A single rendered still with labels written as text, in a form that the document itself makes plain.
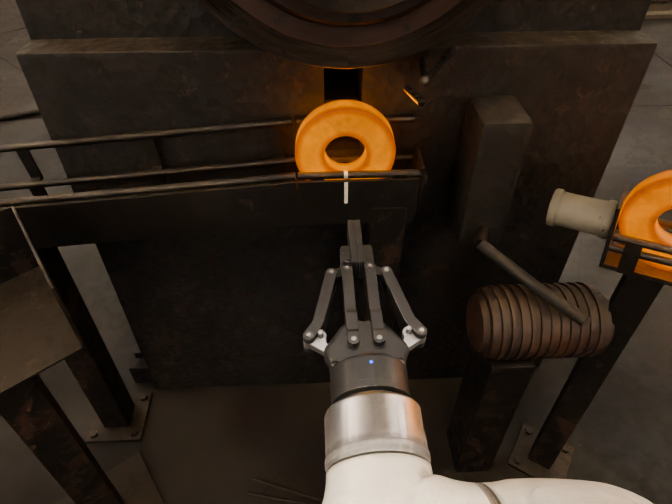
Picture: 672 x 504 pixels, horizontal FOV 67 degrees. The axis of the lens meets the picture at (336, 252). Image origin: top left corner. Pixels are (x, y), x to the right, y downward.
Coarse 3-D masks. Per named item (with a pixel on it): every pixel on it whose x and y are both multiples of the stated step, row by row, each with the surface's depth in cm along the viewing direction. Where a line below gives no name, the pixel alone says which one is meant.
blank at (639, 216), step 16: (656, 176) 70; (640, 192) 70; (656, 192) 69; (624, 208) 73; (640, 208) 72; (656, 208) 70; (624, 224) 74; (640, 224) 73; (656, 224) 73; (656, 240) 73
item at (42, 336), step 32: (0, 224) 72; (0, 256) 74; (32, 256) 77; (0, 288) 76; (32, 288) 75; (0, 320) 71; (32, 320) 71; (64, 320) 70; (0, 352) 67; (32, 352) 67; (64, 352) 67; (0, 384) 64; (32, 384) 74; (32, 416) 77; (64, 416) 86; (32, 448) 80; (64, 448) 85; (64, 480) 89; (96, 480) 94; (128, 480) 114
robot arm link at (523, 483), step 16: (512, 480) 42; (528, 480) 42; (544, 480) 42; (560, 480) 42; (576, 480) 43; (496, 496) 39; (512, 496) 40; (528, 496) 39; (544, 496) 39; (560, 496) 38; (576, 496) 38; (592, 496) 38; (608, 496) 39; (624, 496) 40; (640, 496) 42
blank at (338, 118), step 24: (312, 120) 74; (336, 120) 74; (360, 120) 74; (384, 120) 76; (312, 144) 77; (384, 144) 77; (312, 168) 80; (336, 168) 81; (360, 168) 80; (384, 168) 80
